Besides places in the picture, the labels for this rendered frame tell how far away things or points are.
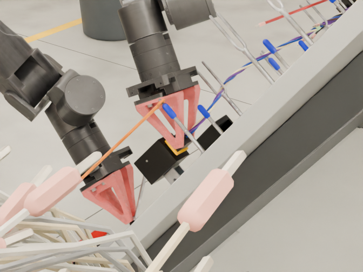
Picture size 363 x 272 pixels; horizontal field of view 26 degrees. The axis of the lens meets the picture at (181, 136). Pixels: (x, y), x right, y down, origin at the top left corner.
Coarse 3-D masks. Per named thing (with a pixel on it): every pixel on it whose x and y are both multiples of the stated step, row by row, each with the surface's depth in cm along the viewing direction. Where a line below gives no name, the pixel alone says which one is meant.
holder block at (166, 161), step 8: (160, 144) 107; (152, 152) 108; (160, 152) 107; (168, 152) 107; (184, 152) 109; (136, 160) 109; (144, 160) 109; (152, 160) 108; (160, 160) 108; (168, 160) 107; (176, 160) 107; (144, 168) 109; (152, 168) 108; (160, 168) 108; (168, 168) 107; (152, 176) 109; (160, 176) 108; (152, 184) 109
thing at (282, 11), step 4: (268, 0) 87; (276, 0) 89; (280, 0) 89; (272, 4) 87; (280, 4) 88; (276, 8) 87; (280, 8) 88; (284, 8) 88; (280, 12) 88; (284, 12) 88; (284, 16) 88; (288, 16) 88; (288, 20) 88; (292, 20) 87; (292, 24) 87; (296, 24) 87; (296, 28) 87; (300, 28) 87; (300, 32) 87; (304, 32) 87; (304, 36) 87; (308, 36) 87; (308, 40) 87; (312, 40) 87; (308, 44) 87
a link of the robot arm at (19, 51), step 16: (0, 32) 109; (0, 48) 109; (16, 48) 110; (0, 64) 109; (16, 64) 110; (32, 64) 113; (48, 64) 113; (0, 80) 112; (16, 80) 110; (32, 80) 112; (48, 80) 114; (32, 96) 112
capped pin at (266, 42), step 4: (264, 40) 97; (268, 40) 97; (264, 44) 97; (268, 44) 97; (268, 48) 97; (272, 48) 97; (272, 52) 97; (276, 52) 97; (276, 56) 97; (280, 56) 97; (280, 60) 97; (284, 60) 97; (284, 64) 96
